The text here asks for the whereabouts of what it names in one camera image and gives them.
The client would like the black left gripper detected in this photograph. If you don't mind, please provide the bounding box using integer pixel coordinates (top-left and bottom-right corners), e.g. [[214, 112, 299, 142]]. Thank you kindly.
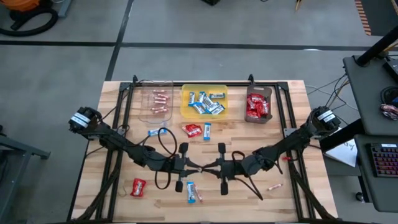
[[169, 142, 202, 193]]

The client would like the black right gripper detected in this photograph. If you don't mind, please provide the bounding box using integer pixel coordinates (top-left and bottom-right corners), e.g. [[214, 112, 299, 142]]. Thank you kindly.
[[202, 142, 246, 196]]

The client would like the yellow plastic bin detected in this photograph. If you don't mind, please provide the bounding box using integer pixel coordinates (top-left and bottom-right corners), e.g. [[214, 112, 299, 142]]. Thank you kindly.
[[180, 83, 229, 119]]

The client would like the clear plastic bin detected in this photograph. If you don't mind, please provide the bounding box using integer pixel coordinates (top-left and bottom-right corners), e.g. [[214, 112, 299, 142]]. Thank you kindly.
[[137, 80, 174, 124]]

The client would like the white paper sheet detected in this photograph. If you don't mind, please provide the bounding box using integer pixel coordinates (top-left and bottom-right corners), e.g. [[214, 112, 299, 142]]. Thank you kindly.
[[323, 124, 359, 168]]

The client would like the black desk support beam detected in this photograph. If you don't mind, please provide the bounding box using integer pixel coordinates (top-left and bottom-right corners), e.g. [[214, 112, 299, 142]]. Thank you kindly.
[[319, 119, 365, 153]]

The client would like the grey desk panel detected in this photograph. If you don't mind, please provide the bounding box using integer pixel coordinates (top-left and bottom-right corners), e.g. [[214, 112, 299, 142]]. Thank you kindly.
[[343, 55, 398, 137], [354, 133, 398, 213]]

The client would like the grey metal cart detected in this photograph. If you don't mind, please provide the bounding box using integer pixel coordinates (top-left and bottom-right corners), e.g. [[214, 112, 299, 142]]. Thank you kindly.
[[0, 124, 52, 223]]

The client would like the black backlit keyboard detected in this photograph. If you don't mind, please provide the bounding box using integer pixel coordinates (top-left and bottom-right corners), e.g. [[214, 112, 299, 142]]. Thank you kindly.
[[369, 142, 398, 179]]

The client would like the pink patterned bundle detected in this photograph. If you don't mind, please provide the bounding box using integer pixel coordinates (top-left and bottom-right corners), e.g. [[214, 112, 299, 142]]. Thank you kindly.
[[379, 103, 398, 121]]

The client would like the black stand pole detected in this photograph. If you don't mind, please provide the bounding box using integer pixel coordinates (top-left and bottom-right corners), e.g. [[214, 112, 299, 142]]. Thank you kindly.
[[355, 26, 398, 68]]

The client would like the dark mat orange fringe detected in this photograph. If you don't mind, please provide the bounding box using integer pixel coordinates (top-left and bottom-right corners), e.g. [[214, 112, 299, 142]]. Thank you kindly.
[[354, 0, 398, 37]]

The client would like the orange vacuum cleaner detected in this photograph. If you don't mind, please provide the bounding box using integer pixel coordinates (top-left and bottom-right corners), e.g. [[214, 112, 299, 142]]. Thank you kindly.
[[0, 0, 41, 12]]

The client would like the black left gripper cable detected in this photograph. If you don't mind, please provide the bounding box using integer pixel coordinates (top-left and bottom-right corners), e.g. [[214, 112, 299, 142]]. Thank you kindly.
[[136, 126, 178, 190]]

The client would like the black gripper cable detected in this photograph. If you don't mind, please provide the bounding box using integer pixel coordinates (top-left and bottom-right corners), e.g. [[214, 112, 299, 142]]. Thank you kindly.
[[231, 150, 284, 201], [136, 126, 178, 190]]

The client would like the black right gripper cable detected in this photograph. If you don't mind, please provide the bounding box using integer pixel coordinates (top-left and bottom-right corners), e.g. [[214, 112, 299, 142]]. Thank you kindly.
[[231, 150, 284, 201]]

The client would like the thin black base cable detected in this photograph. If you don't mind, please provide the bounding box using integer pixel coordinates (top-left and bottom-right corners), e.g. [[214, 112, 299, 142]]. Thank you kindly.
[[101, 90, 131, 122]]

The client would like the black floor cable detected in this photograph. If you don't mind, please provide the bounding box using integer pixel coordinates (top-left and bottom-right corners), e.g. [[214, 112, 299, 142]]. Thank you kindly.
[[306, 73, 358, 113]]

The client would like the black vacuum hose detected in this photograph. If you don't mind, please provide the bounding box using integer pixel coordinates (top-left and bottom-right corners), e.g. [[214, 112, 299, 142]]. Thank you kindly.
[[0, 6, 59, 37]]

